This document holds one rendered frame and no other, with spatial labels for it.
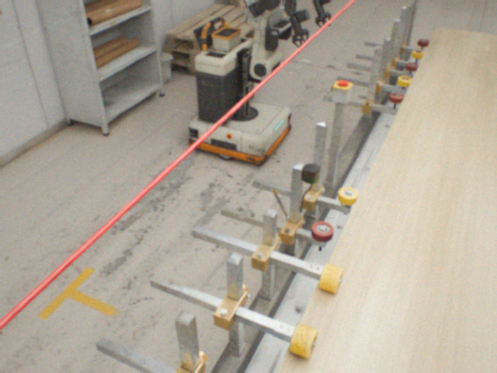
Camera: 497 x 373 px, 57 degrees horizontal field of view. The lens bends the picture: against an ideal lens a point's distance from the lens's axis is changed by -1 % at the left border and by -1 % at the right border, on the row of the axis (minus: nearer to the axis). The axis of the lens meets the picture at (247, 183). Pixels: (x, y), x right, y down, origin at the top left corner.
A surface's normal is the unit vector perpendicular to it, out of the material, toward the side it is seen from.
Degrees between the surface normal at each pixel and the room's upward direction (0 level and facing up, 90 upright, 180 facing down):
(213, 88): 90
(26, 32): 90
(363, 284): 0
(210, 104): 90
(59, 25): 90
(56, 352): 0
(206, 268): 0
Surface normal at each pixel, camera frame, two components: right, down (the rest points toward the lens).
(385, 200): 0.00, -0.81
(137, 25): -0.43, 0.53
